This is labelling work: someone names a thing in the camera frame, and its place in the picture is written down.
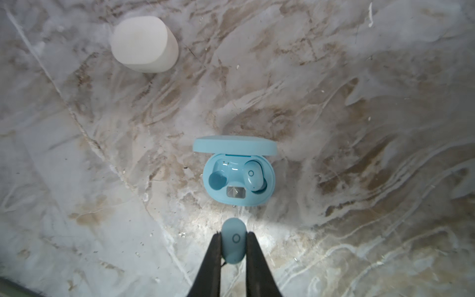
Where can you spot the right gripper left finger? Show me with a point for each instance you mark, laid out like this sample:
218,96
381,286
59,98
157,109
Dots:
207,281

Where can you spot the blue earbud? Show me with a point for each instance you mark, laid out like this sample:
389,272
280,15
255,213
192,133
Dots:
253,176
233,241

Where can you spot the white earbud charging case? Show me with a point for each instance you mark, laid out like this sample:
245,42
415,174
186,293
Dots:
145,44

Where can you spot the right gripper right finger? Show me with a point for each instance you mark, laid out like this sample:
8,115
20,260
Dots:
259,279

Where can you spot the blue earbud charging case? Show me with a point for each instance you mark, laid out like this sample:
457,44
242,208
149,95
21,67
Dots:
223,174

